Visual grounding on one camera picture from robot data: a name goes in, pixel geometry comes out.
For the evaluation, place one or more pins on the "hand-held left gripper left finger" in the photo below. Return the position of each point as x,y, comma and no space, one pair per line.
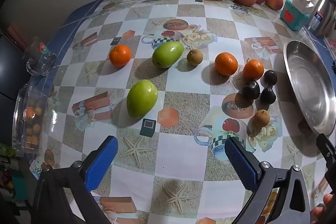
102,161

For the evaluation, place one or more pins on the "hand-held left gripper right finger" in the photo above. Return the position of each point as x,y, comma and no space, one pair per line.
241,163

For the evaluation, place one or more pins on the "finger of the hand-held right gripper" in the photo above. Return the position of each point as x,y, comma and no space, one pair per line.
326,148

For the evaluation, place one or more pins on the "brown kiwi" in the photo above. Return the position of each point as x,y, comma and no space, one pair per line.
194,56
261,118

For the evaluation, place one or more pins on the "stainless steel bowl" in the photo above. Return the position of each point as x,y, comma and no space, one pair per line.
309,82

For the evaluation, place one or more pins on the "dark purple plum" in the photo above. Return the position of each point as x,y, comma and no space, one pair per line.
268,96
270,77
251,90

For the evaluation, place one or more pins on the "orange mandarin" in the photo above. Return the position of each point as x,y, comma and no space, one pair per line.
226,64
253,69
120,55

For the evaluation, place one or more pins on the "person's right hand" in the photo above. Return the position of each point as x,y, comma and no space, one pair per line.
328,200

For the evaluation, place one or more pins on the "printed checkered tablecloth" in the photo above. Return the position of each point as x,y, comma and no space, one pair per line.
181,148

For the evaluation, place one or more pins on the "clear glass mug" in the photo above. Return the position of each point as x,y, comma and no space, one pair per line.
39,58

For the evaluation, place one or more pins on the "teal plastic box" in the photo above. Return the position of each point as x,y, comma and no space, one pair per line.
291,16

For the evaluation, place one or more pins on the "steel kettle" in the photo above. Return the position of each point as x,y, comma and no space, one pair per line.
323,8

